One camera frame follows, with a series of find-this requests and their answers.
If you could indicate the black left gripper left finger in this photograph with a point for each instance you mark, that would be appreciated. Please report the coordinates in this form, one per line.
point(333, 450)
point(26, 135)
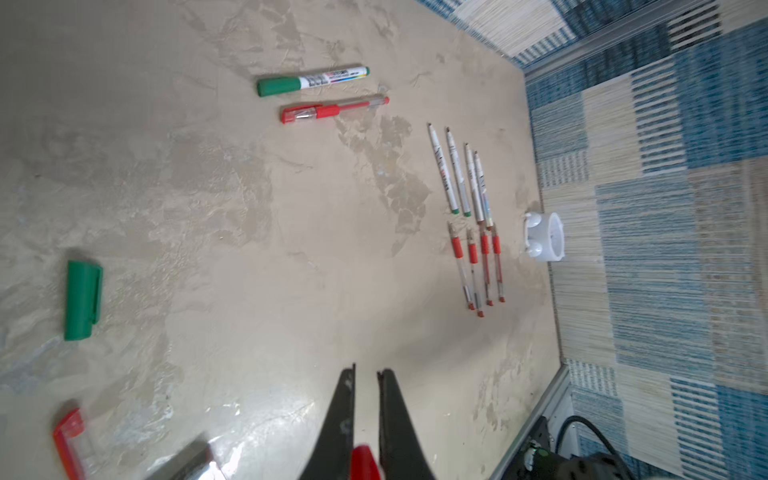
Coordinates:
point(332, 453)

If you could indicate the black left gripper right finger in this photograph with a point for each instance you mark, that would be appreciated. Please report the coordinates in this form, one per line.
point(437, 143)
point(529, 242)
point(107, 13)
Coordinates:
point(400, 453)

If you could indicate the brown capped white marker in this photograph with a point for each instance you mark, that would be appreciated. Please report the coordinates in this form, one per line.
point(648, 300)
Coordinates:
point(483, 191)

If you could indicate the green marker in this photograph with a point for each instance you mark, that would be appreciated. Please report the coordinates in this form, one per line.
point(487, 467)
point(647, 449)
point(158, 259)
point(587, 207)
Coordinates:
point(273, 86)
point(443, 170)
point(459, 176)

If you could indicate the red pen cap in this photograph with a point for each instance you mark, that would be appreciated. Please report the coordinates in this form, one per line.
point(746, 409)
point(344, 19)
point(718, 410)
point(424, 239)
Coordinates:
point(363, 465)
point(74, 447)

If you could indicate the green marker top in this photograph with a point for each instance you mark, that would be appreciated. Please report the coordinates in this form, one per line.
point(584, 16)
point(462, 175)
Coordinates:
point(273, 86)

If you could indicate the highlighter pack in clear case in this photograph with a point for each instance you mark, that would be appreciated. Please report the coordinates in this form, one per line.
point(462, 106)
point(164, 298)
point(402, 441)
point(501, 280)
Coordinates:
point(195, 462)

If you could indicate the white alarm clock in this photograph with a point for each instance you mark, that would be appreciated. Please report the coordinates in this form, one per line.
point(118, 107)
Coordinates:
point(544, 236)

